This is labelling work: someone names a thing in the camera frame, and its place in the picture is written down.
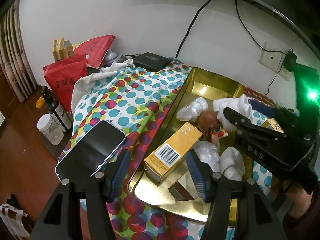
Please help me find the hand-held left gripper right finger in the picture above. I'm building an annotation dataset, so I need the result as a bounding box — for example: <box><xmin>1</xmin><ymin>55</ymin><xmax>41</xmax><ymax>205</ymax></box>
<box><xmin>185</xmin><ymin>149</ymin><xmax>288</xmax><ymax>240</ymax></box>

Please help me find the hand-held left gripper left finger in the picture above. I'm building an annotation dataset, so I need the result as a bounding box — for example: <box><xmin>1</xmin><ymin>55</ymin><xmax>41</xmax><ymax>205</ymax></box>
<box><xmin>30</xmin><ymin>149</ymin><xmax>132</xmax><ymax>240</ymax></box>

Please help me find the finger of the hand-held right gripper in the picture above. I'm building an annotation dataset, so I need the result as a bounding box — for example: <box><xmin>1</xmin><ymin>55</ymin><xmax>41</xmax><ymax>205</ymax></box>
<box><xmin>223</xmin><ymin>107</ymin><xmax>288</xmax><ymax>143</ymax></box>
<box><xmin>251</xmin><ymin>100</ymin><xmax>298</xmax><ymax>135</ymax></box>

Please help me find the small cream and brown box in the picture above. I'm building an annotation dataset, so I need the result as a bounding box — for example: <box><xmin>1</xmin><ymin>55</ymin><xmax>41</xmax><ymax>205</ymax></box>
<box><xmin>168</xmin><ymin>172</ymin><xmax>200</xmax><ymax>202</ymax></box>

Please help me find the clear plastic bag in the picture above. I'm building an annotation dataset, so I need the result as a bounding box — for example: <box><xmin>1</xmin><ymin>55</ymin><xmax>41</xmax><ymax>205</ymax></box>
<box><xmin>194</xmin><ymin>141</ymin><xmax>220</xmax><ymax>173</ymax></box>
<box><xmin>176</xmin><ymin>97</ymin><xmax>208</xmax><ymax>122</ymax></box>

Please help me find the orange box with barcode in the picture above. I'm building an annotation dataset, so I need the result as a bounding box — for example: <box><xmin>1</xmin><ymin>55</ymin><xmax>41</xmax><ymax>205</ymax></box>
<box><xmin>144</xmin><ymin>122</ymin><xmax>203</xmax><ymax>186</ymax></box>

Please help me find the brown-haired doll figure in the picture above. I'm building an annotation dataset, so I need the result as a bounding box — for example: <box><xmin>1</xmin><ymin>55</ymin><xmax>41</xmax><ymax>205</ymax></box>
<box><xmin>197</xmin><ymin>110</ymin><xmax>229</xmax><ymax>143</ymax></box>

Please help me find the gold tin tray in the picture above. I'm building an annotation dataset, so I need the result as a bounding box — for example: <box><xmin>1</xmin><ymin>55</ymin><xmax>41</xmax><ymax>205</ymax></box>
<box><xmin>127</xmin><ymin>67</ymin><xmax>256</xmax><ymax>228</ymax></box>

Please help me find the person's right forearm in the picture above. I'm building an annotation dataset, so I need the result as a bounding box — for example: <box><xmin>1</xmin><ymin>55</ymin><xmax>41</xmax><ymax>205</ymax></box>
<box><xmin>270</xmin><ymin>175</ymin><xmax>320</xmax><ymax>240</ymax></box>

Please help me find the smartphone with dark screen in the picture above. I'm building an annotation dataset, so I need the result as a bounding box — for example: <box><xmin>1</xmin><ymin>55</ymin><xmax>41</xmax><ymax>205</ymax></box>
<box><xmin>55</xmin><ymin>120</ymin><xmax>126</xmax><ymax>180</ymax></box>

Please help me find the clear jar with white lid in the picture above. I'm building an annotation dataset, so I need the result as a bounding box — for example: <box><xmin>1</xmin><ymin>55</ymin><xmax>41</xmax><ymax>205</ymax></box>
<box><xmin>37</xmin><ymin>114</ymin><xmax>64</xmax><ymax>146</ymax></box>

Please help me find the dark pump bottle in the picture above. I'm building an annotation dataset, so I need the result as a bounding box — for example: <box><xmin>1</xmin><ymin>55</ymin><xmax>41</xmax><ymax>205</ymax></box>
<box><xmin>41</xmin><ymin>86</ymin><xmax>72</xmax><ymax>132</ymax></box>

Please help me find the white cloth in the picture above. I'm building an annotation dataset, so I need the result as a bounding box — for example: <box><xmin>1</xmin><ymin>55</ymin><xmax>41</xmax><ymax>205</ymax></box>
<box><xmin>71</xmin><ymin>59</ymin><xmax>134</xmax><ymax>113</ymax></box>

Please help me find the white plastic bag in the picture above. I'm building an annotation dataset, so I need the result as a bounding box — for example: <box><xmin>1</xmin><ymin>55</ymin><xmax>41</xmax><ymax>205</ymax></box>
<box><xmin>0</xmin><ymin>202</ymin><xmax>30</xmax><ymax>238</ymax></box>

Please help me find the black power adapter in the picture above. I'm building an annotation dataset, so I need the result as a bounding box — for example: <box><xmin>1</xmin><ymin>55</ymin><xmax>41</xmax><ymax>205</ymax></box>
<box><xmin>125</xmin><ymin>52</ymin><xmax>170</xmax><ymax>72</ymax></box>

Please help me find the red gift bag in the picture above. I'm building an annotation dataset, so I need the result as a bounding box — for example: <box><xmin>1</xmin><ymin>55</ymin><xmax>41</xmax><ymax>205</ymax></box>
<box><xmin>72</xmin><ymin>35</ymin><xmax>117</xmax><ymax>68</ymax></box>

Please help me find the gold carton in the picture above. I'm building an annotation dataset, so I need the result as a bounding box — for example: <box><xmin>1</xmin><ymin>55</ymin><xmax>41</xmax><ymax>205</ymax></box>
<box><xmin>52</xmin><ymin>38</ymin><xmax>66</xmax><ymax>62</ymax></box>
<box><xmin>62</xmin><ymin>41</ymin><xmax>75</xmax><ymax>59</ymax></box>

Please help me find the black charger cable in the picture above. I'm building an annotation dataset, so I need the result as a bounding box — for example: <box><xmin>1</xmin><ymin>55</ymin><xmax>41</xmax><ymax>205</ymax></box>
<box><xmin>265</xmin><ymin>70</ymin><xmax>283</xmax><ymax>95</ymax></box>

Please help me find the beige wall power socket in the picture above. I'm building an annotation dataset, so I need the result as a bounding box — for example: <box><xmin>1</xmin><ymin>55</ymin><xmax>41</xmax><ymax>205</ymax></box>
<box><xmin>277</xmin><ymin>55</ymin><xmax>297</xmax><ymax>81</ymax></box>

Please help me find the beige wall plate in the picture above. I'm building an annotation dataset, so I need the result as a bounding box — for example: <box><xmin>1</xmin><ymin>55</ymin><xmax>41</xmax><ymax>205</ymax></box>
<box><xmin>259</xmin><ymin>42</ymin><xmax>286</xmax><ymax>72</ymax></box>

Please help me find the black wall charger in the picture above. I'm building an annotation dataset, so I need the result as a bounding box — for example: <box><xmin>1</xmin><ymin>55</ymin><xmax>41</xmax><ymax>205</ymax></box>
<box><xmin>287</xmin><ymin>49</ymin><xmax>298</xmax><ymax>66</ymax></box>

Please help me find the thin black cable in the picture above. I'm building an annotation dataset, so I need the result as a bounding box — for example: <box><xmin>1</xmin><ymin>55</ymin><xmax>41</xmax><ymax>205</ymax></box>
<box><xmin>235</xmin><ymin>0</ymin><xmax>291</xmax><ymax>56</ymax></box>

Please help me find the thick black cable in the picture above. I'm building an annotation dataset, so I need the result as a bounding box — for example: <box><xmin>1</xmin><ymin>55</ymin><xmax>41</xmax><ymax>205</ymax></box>
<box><xmin>175</xmin><ymin>0</ymin><xmax>219</xmax><ymax>58</ymax></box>

